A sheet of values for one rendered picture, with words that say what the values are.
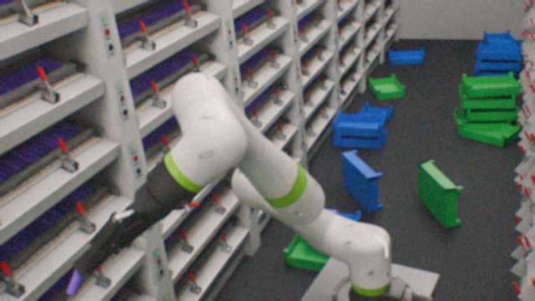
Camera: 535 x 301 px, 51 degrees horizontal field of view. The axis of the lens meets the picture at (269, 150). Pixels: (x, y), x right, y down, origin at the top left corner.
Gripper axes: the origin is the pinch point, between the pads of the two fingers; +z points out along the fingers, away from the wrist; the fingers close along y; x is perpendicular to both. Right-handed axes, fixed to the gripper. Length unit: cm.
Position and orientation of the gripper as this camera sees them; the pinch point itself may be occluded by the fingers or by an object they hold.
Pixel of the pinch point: (93, 257)
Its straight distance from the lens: 116.3
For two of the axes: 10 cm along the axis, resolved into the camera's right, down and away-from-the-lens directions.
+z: -7.2, 6.5, 2.6
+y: 4.0, 0.8, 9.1
